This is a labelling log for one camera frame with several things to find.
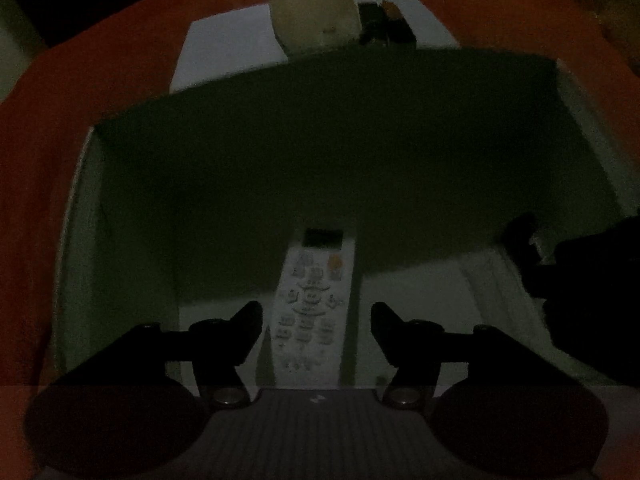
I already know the open white cardboard box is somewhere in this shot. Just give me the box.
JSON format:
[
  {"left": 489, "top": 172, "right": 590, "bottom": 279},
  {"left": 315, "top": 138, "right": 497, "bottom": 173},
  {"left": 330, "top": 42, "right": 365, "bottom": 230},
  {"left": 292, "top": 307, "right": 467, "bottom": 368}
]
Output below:
[{"left": 54, "top": 49, "right": 639, "bottom": 388}]

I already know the white remote control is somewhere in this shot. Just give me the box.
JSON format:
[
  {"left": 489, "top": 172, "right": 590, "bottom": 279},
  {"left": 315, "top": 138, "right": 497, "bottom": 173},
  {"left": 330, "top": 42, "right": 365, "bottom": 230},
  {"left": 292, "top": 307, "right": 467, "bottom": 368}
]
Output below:
[{"left": 269, "top": 226, "right": 356, "bottom": 390}]

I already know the orange red tablecloth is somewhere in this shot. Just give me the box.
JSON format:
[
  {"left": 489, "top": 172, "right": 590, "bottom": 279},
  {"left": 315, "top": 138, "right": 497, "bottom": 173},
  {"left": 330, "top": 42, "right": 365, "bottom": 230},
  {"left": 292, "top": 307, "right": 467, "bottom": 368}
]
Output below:
[{"left": 1, "top": 0, "right": 639, "bottom": 479}]

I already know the black rectangular case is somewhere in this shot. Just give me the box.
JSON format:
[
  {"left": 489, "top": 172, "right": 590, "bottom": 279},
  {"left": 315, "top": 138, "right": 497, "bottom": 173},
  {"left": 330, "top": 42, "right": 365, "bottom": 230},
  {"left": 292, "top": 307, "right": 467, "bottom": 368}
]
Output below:
[{"left": 358, "top": 0, "right": 418, "bottom": 51}]

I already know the white flat box lid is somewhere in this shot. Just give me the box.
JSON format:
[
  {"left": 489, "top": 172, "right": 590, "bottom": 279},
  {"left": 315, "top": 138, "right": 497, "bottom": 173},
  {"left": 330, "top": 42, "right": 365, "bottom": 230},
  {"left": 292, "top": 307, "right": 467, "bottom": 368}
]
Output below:
[{"left": 169, "top": 0, "right": 459, "bottom": 93}]

